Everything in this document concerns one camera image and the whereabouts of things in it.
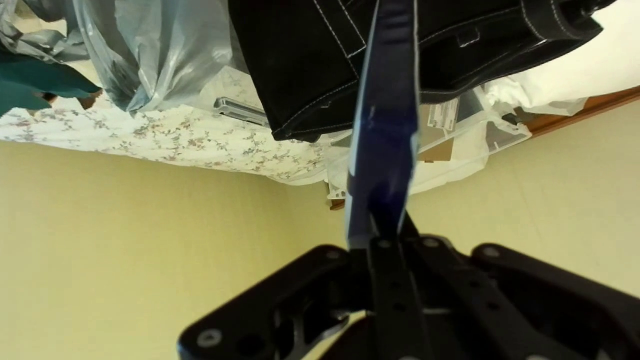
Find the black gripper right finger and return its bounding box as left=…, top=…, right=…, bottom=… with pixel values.
left=393, top=212, right=640, bottom=360

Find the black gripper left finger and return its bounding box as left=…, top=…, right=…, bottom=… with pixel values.
left=175, top=229, right=410, bottom=360

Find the grey plastic bag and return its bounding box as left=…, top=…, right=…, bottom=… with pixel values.
left=0, top=0, right=236, bottom=115

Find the black shopping bag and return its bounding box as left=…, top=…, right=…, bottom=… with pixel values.
left=226, top=0, right=617, bottom=144

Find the teal cloth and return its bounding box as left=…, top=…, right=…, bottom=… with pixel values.
left=0, top=46, right=101, bottom=115

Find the white plastic cover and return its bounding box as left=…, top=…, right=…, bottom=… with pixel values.
left=478, top=17, right=640, bottom=115

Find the wooden headboard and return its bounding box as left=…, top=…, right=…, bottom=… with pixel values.
left=525, top=86, right=640, bottom=134

